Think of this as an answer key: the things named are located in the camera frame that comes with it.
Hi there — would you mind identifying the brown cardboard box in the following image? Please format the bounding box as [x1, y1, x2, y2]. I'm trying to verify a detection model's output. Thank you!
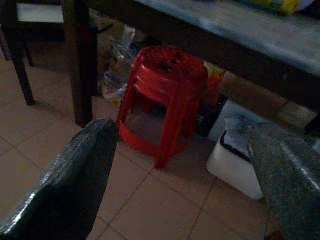
[219, 71, 291, 121]

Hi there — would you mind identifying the white plastic container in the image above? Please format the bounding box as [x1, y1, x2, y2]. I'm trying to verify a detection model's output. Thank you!
[206, 114, 265, 201]

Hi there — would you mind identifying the yellow plastic package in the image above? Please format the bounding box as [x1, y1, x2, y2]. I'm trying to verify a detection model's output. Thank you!
[237, 0, 301, 16]

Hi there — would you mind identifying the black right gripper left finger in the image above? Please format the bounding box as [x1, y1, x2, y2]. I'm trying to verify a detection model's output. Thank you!
[0, 118, 120, 240]

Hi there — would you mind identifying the dark wooden table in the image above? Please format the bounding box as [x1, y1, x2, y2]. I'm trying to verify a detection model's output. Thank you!
[61, 0, 320, 129]

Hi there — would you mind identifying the clear plastic bottle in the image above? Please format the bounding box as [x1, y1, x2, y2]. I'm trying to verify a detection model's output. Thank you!
[101, 42, 136, 108]

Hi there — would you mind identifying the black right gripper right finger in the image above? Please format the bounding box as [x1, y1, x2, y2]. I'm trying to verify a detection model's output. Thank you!
[246, 119, 320, 240]

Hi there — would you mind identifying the dark wooden chair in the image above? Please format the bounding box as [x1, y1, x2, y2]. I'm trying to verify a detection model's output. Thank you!
[0, 0, 66, 107]

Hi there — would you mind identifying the red plastic stool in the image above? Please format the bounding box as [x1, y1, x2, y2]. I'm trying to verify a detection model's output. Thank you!
[116, 45, 209, 170]

